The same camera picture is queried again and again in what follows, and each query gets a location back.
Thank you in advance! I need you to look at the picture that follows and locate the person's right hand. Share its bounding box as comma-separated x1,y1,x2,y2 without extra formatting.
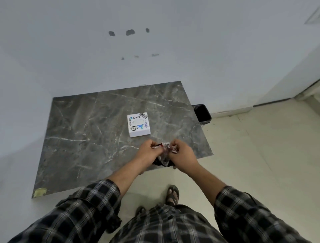
169,139,200,175

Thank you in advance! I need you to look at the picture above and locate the person's left hand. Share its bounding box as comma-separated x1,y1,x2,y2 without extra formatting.
135,139,158,172

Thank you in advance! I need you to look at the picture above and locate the clear plastic packet with black item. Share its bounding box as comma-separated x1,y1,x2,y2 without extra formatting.
151,142,178,167

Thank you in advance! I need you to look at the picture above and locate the person's left forearm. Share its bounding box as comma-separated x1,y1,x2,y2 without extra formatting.
106,163,148,201

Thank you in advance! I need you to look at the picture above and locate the person's right forearm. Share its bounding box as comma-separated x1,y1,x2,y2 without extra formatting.
186,164,227,207

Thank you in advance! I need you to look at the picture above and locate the white box with stickers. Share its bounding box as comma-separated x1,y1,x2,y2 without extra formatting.
127,112,152,138

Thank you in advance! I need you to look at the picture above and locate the black waste bin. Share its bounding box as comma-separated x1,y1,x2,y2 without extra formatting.
193,104,212,125

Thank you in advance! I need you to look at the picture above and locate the person's right sandal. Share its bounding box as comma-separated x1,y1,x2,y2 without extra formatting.
165,185,180,206

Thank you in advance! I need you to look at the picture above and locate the person's plaid shirt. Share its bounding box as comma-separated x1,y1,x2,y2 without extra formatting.
7,179,313,243

